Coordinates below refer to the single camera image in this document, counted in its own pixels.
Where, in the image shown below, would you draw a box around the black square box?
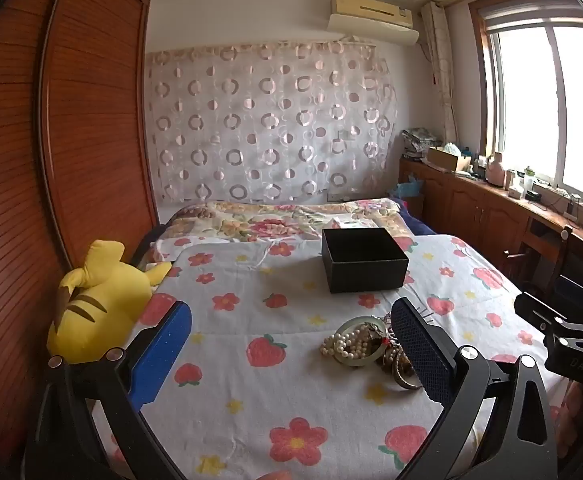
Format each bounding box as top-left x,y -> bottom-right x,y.
321,227 -> 411,294

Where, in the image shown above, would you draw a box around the cream wall air conditioner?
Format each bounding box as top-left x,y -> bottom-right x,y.
327,0 -> 419,43

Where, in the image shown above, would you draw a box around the pale green jade bangle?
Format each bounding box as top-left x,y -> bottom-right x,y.
332,315 -> 391,367

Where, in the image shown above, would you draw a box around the dark metal bangles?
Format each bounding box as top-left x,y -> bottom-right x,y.
380,342 -> 426,391

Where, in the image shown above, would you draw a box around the white plastic bottle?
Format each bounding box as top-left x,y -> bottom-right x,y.
520,166 -> 537,201

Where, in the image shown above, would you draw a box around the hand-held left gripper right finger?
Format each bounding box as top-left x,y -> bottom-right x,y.
390,297 -> 558,480

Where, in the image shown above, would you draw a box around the wooden chair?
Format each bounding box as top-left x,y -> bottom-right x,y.
502,224 -> 575,303

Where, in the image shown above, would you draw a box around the brown cardboard box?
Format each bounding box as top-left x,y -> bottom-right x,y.
427,146 -> 473,174

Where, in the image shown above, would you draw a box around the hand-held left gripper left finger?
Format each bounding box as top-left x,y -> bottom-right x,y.
22,300 -> 193,480

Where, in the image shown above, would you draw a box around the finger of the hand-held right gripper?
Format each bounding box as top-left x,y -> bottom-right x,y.
514,291 -> 583,377
554,274 -> 583,318

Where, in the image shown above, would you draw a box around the pink ceramic jar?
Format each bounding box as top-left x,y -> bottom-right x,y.
486,152 -> 507,187

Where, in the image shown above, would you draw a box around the floral quilt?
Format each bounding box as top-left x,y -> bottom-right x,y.
152,198 -> 418,262

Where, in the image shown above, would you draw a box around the stack of magazines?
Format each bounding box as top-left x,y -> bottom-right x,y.
402,127 -> 445,162

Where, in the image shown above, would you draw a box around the dark blue blanket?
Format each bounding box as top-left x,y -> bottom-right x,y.
396,197 -> 438,237

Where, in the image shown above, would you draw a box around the blue plastic bag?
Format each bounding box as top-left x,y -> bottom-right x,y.
390,174 -> 425,202

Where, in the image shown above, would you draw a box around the yellow plush toy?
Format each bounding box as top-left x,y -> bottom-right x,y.
46,240 -> 172,367

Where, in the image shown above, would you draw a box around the long wooden cabinet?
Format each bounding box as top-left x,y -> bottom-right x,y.
399,157 -> 583,311

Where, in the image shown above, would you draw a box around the bundled patterned window curtain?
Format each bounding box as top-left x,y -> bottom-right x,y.
420,1 -> 459,147

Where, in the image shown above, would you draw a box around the white pearl necklace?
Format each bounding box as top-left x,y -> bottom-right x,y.
320,326 -> 373,362

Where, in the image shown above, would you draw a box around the wooden-framed window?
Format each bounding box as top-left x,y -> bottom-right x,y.
469,0 -> 583,218

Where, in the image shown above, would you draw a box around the strawberry print bedsheet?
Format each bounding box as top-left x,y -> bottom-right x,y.
94,233 -> 575,480

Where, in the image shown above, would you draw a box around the brown wooden wardrobe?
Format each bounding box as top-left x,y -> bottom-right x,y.
0,0 -> 160,480

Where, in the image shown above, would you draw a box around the sheer circle-patterned curtain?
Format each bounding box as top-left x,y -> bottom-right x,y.
146,42 -> 399,206

